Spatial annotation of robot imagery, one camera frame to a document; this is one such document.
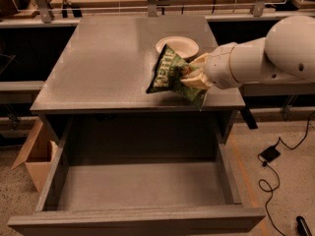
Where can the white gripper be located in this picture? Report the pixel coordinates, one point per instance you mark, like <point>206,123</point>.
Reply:
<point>218,66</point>

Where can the green jalapeno chip bag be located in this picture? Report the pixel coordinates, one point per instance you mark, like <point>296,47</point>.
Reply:
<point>168,71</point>

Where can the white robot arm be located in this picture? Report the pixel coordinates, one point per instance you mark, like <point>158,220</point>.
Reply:
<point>286,55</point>

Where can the grey open top drawer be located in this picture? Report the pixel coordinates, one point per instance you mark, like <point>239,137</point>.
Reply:
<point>149,177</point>

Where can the white paper bowl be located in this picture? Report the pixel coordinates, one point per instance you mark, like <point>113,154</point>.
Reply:
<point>185,47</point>

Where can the grey cabinet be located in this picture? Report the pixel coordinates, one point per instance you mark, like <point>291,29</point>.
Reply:
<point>96,94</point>

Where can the cardboard box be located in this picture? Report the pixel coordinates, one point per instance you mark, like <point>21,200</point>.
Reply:
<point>37,154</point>

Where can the black object on floor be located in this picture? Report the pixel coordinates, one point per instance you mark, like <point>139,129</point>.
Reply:
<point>302,227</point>

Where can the black power adapter with cable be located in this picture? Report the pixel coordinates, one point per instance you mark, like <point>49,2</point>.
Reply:
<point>266,157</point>

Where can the grey metal shelf rail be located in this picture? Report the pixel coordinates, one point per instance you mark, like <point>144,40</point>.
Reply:
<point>19,92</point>

